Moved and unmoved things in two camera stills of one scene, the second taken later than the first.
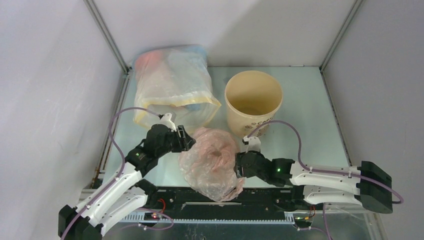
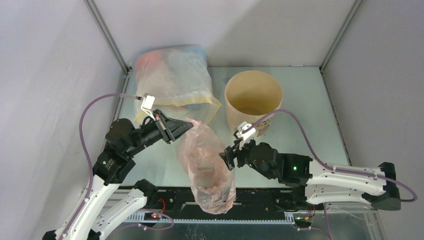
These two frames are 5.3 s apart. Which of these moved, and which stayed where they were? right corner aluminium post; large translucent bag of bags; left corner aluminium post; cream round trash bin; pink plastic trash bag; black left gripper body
Moved: black left gripper body; pink plastic trash bag
Stayed: right corner aluminium post; large translucent bag of bags; cream round trash bin; left corner aluminium post
